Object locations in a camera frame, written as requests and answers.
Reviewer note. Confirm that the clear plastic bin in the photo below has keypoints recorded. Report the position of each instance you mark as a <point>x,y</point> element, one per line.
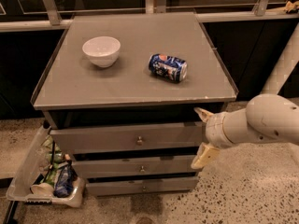
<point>31,170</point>

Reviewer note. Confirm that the grey middle drawer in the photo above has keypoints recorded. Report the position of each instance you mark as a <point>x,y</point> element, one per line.
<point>135,166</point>

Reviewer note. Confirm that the blue snack bag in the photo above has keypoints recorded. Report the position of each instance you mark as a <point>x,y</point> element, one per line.
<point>63,185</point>

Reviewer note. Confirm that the green snack bag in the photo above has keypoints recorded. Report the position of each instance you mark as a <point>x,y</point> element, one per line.
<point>52,158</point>

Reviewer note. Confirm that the yellow object on rail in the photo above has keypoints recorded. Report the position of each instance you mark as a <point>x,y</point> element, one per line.
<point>291,7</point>

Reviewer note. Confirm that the white diagonal post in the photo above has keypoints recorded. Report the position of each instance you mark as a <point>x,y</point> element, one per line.
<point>284,66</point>

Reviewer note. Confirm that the blue soda can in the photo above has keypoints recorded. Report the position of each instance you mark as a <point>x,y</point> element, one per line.
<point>169,67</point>

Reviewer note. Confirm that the white ceramic bowl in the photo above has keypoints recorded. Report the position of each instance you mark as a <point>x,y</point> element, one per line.
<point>102,51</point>

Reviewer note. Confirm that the grey drawer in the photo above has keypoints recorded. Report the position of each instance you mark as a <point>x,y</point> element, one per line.
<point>135,166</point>
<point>132,137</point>
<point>142,186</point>

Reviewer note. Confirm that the grey drawer cabinet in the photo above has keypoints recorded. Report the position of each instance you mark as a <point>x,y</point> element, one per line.
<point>74,93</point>

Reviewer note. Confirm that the grey top drawer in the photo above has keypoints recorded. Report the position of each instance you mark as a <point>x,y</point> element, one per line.
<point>132,137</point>

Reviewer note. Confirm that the grey bottom drawer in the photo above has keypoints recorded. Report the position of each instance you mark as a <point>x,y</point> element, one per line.
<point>142,186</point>

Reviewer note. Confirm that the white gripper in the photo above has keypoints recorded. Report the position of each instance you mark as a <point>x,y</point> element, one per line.
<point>215,130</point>

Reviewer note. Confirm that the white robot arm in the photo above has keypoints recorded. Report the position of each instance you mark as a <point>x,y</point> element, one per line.
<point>267,118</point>

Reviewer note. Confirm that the metal railing frame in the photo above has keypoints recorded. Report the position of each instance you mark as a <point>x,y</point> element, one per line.
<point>32,15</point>

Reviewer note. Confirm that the white paper cup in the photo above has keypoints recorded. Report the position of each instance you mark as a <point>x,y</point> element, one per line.
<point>42,188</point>

